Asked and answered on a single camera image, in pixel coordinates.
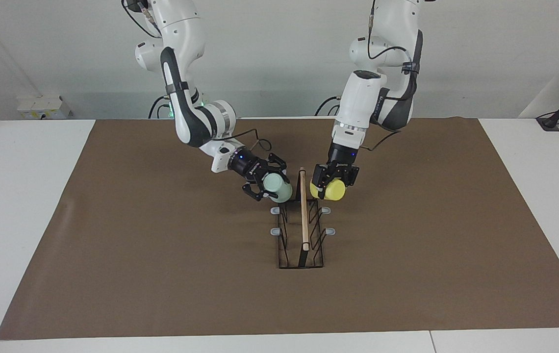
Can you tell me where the black left base cable bundle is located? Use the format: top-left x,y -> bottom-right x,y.
314,95 -> 342,117

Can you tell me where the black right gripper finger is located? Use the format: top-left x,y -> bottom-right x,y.
267,152 -> 290,174
242,183 -> 273,202

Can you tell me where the brown table mat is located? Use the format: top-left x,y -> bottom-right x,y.
0,117 -> 559,341

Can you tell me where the white power strip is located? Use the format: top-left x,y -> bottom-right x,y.
16,94 -> 72,120

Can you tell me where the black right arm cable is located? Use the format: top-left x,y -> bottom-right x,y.
210,128 -> 273,154

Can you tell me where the black base cable bundle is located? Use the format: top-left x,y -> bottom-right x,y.
314,95 -> 342,117
148,95 -> 173,120

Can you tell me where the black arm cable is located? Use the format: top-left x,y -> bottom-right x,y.
362,0 -> 411,151
210,128 -> 273,154

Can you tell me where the black right base cable bundle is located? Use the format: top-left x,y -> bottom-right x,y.
148,95 -> 173,120

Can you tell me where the black wire rack wooden handle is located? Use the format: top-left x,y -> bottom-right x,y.
270,167 -> 336,270

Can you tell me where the yellow plastic cup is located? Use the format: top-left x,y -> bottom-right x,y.
309,178 -> 347,202

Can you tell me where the pale green plastic cup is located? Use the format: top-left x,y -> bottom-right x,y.
261,172 -> 294,204

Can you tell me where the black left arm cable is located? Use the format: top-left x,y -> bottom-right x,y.
362,0 -> 411,151

